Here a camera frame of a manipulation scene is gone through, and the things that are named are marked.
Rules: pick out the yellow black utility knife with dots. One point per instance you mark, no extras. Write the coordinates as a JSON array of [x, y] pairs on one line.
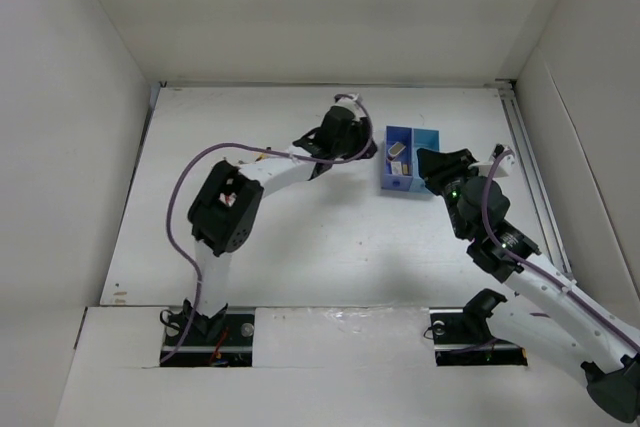
[[261, 157]]

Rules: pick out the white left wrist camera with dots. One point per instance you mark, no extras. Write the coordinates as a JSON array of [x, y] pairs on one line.
[[352, 103]]

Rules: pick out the purple blue storage bin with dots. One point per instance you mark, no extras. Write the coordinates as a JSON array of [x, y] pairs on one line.
[[389, 181]]

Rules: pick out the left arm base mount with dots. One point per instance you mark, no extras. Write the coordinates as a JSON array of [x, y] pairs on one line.
[[224, 340]]

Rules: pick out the white staples box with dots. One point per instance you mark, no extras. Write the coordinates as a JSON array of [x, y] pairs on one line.
[[396, 168]]

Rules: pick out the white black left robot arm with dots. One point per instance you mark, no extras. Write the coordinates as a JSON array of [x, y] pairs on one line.
[[224, 211]]

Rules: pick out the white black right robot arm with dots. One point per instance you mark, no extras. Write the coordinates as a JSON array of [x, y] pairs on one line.
[[573, 331]]

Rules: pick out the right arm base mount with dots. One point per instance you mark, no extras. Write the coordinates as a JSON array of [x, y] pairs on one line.
[[461, 336]]

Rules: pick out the pink eraser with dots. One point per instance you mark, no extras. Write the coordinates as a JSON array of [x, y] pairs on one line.
[[396, 149]]

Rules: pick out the aluminium rail right edge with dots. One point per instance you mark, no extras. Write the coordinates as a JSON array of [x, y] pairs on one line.
[[552, 238]]

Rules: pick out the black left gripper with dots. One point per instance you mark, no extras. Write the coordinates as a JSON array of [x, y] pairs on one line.
[[359, 131]]

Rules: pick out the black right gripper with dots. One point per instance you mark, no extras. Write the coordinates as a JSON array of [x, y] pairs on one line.
[[438, 166]]

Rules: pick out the light blue storage bin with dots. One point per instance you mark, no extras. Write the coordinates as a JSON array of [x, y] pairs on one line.
[[421, 139]]

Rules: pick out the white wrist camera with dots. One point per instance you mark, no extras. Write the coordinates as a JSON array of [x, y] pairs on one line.
[[352, 103], [500, 162]]

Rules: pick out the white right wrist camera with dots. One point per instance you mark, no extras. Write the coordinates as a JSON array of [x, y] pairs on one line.
[[500, 162]]

